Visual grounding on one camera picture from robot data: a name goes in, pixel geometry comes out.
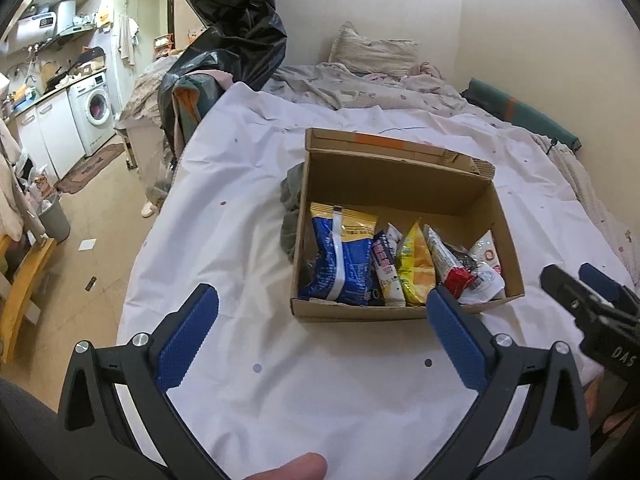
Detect person's left hand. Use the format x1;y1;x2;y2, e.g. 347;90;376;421
239;452;329;480

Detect hanging white towel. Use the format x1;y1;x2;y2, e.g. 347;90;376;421
117;15;141;66

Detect grey trash bin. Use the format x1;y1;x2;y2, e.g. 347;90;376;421
36;195;72;243

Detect red white bar wrapper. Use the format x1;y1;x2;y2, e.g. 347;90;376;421
444;267;478;297

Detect floral draped blanket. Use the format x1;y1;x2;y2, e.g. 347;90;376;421
116;57;173;131

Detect clear white snack packet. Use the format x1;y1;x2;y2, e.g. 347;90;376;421
457;230;506;306

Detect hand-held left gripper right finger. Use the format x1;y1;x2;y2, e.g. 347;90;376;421
425;286;593;480

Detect hanging cream clothes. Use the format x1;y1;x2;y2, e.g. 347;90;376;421
0;120;31;243

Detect white red striped snack packet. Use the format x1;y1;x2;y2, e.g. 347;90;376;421
422;225;461;291

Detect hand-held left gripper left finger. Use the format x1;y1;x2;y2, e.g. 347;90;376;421
56;282;231;480

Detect floral quilt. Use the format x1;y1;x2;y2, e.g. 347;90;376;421
260;62;468;111

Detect white washing machine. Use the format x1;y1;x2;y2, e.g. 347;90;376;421
66;72;118;157

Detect yellow wooden chair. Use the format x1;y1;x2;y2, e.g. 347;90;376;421
0;235;58;363

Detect brown floor rug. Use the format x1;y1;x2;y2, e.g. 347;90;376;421
54;143;126;195

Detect person's right hand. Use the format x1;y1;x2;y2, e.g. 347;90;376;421
586;372;626;436

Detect white floor cabinet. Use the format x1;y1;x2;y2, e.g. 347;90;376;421
15;91;86;181

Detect brown white bar wrapper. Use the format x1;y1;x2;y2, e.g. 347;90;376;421
371;222;407;308

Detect green orange cloth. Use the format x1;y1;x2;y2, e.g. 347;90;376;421
170;72;233;161

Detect black plastic bag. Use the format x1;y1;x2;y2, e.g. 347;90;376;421
157;0;288;156

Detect beige pillow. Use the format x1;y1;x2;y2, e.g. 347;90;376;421
327;21;421;78

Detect tall white cabinet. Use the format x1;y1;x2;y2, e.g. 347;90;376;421
97;0;138;111

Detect large blue snack bag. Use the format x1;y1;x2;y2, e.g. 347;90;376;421
298;201;379;306

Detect grey cloth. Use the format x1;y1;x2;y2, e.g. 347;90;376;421
279;162;307;263

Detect dark snack packet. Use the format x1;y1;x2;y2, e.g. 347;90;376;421
447;245;478;273

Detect yellow snack packet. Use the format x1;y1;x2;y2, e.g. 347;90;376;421
395;220;437;307

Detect cardboard box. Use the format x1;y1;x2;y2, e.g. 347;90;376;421
290;127;526;323

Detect white water heater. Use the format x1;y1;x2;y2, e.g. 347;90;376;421
10;0;76;46

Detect teal rolled mat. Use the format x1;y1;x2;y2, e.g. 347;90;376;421
460;78;582;152

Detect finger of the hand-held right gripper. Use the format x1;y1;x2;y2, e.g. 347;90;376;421
579;262;640;316
540;264;601;331

